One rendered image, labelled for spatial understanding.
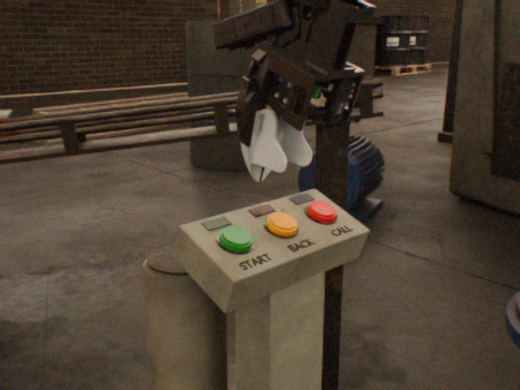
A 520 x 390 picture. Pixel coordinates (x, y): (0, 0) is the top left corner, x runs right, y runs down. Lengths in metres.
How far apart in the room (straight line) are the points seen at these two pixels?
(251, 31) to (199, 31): 2.83
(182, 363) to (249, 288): 0.24
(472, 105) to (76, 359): 2.08
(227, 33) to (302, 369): 0.44
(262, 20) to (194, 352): 0.49
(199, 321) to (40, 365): 0.87
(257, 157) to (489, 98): 2.26
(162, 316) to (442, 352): 1.00
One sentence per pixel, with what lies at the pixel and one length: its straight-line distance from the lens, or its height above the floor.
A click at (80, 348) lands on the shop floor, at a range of 1.66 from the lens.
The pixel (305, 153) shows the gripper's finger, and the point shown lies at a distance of 0.57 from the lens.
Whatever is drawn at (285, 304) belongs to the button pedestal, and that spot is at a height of 0.51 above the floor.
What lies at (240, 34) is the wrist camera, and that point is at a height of 0.84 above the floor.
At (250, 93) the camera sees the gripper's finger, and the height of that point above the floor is 0.78.
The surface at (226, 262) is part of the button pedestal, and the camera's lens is 0.63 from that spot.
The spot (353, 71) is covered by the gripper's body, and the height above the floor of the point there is 0.80.
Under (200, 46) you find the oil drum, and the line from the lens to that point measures 3.38.
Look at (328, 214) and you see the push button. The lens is 0.74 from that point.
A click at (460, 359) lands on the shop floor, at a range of 1.63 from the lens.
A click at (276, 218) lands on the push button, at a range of 0.70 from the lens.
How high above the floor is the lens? 0.84
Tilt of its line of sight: 17 degrees down
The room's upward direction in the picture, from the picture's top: straight up
